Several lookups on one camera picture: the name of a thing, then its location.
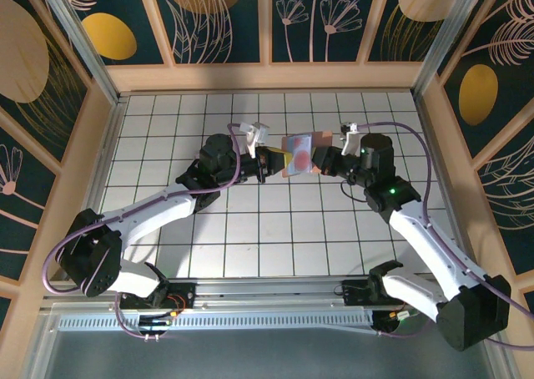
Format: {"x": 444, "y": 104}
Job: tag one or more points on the pink peach print card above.
{"x": 301, "y": 155}

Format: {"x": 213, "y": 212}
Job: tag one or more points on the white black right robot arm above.
{"x": 434, "y": 249}

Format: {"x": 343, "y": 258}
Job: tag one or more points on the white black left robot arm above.
{"x": 146, "y": 216}

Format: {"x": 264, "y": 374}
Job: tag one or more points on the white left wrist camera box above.
{"x": 254, "y": 137}

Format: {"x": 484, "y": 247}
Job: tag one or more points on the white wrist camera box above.
{"x": 349, "y": 139}
{"x": 254, "y": 137}

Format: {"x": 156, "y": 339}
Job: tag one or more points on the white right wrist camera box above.
{"x": 349, "y": 139}

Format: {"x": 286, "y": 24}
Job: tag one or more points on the aluminium table side rail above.
{"x": 442, "y": 178}
{"x": 104, "y": 178}

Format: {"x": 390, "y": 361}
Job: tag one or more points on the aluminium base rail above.
{"x": 271, "y": 289}

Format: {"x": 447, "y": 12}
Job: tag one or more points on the aluminium corner post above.
{"x": 442, "y": 41}
{"x": 83, "y": 49}

